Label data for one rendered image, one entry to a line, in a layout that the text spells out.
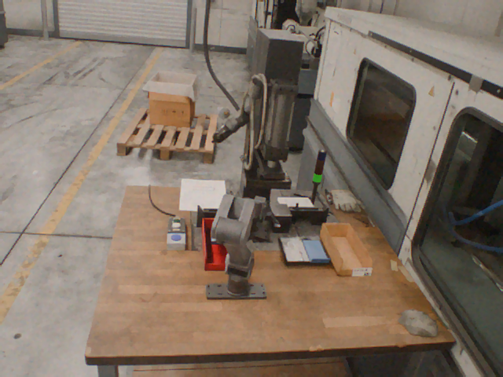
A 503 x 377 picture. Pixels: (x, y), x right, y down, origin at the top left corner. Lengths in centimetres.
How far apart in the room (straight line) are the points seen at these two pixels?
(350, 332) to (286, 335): 21
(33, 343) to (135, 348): 138
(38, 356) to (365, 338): 172
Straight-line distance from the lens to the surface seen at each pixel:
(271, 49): 154
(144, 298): 140
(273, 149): 156
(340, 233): 179
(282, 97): 150
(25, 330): 266
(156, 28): 1077
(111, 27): 1096
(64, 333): 259
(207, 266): 149
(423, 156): 183
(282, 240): 167
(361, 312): 147
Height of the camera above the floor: 185
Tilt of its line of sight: 27 degrees down
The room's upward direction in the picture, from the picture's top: 7 degrees clockwise
